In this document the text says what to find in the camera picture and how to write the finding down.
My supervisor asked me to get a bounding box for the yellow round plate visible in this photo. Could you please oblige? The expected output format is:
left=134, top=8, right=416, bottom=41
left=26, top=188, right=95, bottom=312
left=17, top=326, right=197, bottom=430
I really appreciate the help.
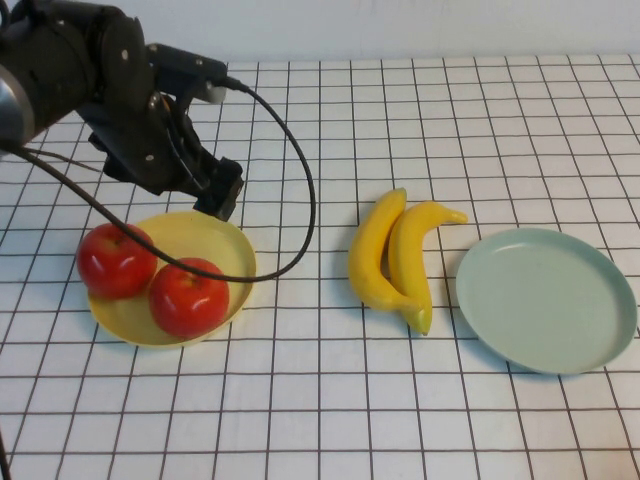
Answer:
left=87, top=210, right=259, bottom=349

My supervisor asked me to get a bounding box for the black left camera cable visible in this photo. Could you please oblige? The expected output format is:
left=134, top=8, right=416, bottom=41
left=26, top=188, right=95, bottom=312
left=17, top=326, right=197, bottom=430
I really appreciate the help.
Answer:
left=0, top=74, right=317, bottom=480

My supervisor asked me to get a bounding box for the white grid tablecloth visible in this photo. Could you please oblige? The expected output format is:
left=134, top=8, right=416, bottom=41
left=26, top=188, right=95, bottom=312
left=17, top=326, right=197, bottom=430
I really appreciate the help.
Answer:
left=0, top=54, right=640, bottom=480

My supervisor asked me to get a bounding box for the red apple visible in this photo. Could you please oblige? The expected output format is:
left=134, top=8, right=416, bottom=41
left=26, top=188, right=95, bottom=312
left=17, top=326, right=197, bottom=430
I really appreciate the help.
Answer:
left=76, top=223, right=159, bottom=301
left=148, top=257, right=231, bottom=339

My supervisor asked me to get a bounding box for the pale green round plate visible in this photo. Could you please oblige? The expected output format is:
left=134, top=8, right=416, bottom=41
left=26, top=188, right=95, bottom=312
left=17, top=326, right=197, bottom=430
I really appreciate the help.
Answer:
left=455, top=227, right=639, bottom=375

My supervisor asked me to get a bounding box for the yellow banana with green tip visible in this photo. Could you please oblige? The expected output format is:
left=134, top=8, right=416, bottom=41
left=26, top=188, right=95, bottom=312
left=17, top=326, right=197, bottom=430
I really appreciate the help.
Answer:
left=348, top=187, right=424, bottom=314

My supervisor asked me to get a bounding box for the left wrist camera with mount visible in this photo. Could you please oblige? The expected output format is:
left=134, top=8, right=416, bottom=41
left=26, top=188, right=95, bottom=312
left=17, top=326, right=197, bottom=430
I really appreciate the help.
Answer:
left=147, top=43, right=229, bottom=105

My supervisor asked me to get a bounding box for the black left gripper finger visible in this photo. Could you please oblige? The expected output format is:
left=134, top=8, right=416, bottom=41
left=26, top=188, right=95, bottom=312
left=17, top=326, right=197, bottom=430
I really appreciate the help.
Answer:
left=222, top=158, right=246, bottom=222
left=192, top=158, right=235, bottom=222

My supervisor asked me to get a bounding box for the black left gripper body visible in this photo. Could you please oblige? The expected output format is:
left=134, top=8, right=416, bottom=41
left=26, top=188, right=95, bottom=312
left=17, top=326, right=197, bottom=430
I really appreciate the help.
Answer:
left=88, top=63, right=222, bottom=197

